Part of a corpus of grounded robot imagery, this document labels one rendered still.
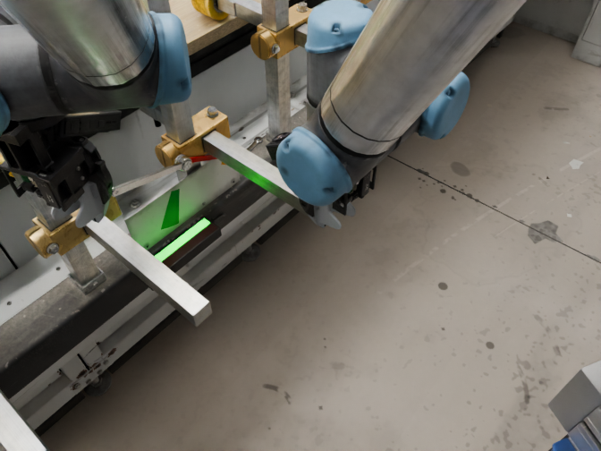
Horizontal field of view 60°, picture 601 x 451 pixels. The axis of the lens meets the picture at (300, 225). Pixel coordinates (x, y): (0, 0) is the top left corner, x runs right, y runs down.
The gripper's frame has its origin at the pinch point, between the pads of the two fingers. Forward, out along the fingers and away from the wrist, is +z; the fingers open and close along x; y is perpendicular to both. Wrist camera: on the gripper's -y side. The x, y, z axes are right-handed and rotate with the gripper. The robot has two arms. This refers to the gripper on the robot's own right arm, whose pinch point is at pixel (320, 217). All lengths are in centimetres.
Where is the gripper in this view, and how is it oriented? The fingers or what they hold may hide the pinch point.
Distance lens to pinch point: 84.0
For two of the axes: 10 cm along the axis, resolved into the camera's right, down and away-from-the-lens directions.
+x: 6.5, -5.8, 4.9
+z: 0.1, 6.6, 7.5
